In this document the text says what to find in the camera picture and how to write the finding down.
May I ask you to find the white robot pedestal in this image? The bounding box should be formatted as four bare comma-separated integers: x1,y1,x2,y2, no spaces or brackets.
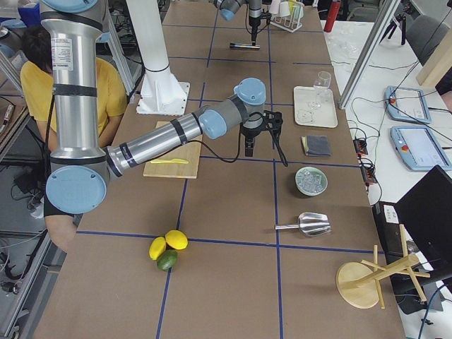
126,0,190,116

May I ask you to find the upper teach pendant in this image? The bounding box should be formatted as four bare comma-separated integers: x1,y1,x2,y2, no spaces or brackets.
384,86,432,124

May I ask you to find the black camera cable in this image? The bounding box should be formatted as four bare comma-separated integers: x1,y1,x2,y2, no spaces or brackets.
201,112,289,167

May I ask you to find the white cup rack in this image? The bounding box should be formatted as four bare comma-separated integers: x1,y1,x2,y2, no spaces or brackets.
269,0,304,32

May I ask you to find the green lime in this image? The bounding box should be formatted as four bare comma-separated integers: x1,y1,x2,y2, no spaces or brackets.
157,249,178,271

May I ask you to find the green bowl of ice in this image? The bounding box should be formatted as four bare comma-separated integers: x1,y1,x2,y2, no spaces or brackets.
295,167,328,196

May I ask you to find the cream bear tray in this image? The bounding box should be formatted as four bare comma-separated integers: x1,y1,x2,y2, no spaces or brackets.
293,86,338,128

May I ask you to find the teach pendant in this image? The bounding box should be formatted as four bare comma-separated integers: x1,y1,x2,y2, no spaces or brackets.
391,126,451,172
384,86,432,124

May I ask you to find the person in yellow shirt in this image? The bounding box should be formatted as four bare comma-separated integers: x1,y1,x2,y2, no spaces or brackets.
20,25,127,253

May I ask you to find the whole yellow lemon upper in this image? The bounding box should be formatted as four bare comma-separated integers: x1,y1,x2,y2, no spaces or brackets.
165,230,189,250

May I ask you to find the grey yellow folded cloth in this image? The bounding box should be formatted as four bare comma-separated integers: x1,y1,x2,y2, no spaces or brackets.
301,135,332,157

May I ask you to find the clear wine glass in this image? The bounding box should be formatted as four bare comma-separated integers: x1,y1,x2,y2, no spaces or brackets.
309,71,331,109

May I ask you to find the bamboo cutting board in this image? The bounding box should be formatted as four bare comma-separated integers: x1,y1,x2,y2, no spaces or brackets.
143,136,202,179

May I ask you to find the whole yellow lemon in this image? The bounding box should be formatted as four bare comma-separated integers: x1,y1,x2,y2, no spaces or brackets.
165,230,189,250
148,237,167,261

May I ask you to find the black laptop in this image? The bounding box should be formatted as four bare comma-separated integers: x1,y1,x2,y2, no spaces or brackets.
372,165,451,299

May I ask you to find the whole yellow lemon lower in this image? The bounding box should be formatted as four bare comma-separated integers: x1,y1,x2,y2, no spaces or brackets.
148,237,167,261

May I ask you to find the black usb hub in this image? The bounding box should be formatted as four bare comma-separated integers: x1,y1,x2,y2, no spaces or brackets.
353,138,368,156

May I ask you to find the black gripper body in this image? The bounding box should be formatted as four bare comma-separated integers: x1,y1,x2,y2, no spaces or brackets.
248,8,261,28
240,118,265,141

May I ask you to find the yellow plastic knife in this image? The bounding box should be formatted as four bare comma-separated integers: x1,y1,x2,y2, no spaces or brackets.
149,158,189,165

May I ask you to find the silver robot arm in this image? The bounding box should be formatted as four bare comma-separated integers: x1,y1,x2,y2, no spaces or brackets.
40,1,266,214
210,0,264,50

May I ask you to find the aluminium frame post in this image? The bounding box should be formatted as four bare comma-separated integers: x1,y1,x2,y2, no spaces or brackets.
338,0,400,109

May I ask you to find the steel ice scoop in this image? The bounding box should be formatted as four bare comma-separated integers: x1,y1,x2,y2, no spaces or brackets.
275,212,331,237

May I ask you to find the lower teach pendant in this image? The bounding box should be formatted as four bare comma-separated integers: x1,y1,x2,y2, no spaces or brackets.
391,126,451,172

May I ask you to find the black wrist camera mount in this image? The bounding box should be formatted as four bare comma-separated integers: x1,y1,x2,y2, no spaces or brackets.
263,110,283,138

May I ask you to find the red water bottle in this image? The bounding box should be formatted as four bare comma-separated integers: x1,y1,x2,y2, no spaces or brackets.
323,0,341,32

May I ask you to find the wooden cup tree stand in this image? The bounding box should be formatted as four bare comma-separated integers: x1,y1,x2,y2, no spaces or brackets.
335,224,430,309

